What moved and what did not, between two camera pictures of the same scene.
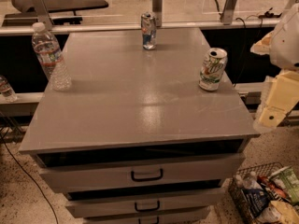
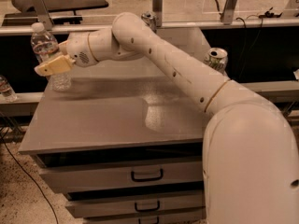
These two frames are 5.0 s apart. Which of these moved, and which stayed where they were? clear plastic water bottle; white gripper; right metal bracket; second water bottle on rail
Moved: white gripper
Stayed: right metal bracket; second water bottle on rail; clear plastic water bottle
